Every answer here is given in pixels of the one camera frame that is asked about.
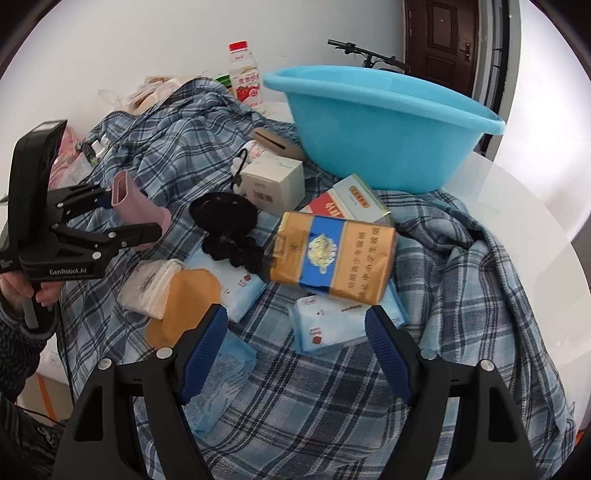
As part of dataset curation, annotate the brown door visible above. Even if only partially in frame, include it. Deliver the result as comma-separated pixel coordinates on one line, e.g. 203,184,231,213
404,0,481,100

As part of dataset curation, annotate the gold cigarette carton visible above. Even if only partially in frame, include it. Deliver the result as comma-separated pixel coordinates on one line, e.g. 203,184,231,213
269,211,398,306

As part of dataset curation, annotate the blue plaid shirt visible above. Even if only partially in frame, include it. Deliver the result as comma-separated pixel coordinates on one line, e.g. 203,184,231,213
60,78,575,480

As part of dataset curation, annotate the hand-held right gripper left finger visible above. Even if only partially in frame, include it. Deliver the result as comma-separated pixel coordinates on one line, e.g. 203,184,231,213
55,302,229,480

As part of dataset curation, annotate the plastic bag of snacks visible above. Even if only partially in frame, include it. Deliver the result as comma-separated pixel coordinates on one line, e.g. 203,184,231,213
99,74,185,114

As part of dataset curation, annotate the blue plastic basin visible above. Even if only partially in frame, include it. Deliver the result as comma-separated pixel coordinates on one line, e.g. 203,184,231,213
263,65,506,193

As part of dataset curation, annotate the black cable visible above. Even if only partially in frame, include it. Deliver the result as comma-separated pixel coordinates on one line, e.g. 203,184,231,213
58,316,77,407

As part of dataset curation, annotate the person's dark knit clothing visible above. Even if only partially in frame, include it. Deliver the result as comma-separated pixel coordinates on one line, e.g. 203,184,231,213
0,397,63,480

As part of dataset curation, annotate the brown round patch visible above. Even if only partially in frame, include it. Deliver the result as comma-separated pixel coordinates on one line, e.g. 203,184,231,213
145,269,223,348

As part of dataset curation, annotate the black fuzzy pouch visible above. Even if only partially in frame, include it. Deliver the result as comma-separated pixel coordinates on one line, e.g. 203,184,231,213
189,193,259,237

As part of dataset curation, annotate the person's left forearm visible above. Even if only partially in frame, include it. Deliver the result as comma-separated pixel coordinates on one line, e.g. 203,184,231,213
0,295,60,402

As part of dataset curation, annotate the black hair scrunchie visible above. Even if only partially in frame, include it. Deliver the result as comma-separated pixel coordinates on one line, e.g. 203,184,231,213
203,233,276,283

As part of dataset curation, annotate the black framed glass door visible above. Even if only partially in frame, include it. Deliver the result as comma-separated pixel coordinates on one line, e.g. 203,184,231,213
480,0,522,155

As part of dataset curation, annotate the blue wet wipes pack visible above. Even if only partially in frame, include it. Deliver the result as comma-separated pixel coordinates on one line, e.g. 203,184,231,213
288,281,410,356
185,251,267,324

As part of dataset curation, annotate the red and white cigarette pack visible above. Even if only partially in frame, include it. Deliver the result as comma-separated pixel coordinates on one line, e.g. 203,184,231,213
305,174,394,228

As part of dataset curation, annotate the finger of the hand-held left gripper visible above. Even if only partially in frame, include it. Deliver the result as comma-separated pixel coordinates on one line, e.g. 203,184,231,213
52,222,163,260
48,182,115,225

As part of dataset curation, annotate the pink case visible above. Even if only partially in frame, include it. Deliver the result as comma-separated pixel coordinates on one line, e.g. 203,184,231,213
112,171,171,252

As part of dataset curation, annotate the white plush keychain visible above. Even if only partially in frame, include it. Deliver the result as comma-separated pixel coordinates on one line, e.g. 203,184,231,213
230,141,262,197

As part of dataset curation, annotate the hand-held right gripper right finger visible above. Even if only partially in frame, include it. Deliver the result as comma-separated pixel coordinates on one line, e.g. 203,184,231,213
365,305,539,480

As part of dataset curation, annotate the pink bag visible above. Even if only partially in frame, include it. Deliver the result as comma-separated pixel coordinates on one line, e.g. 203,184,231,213
50,126,85,183

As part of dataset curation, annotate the small white box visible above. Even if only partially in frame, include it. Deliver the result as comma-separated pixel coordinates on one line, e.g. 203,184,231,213
241,154,305,215

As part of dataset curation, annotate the milk drink bottle red cap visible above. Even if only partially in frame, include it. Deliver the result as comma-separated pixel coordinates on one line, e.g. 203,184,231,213
228,41,266,112

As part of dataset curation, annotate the white round packet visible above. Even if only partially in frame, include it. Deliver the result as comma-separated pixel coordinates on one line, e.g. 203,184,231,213
117,258,184,320

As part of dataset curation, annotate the black bicycle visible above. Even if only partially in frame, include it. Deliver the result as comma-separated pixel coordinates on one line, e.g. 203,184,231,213
328,39,411,75

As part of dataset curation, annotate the person's left hand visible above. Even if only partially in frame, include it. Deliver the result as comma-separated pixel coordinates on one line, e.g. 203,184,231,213
0,271,63,311

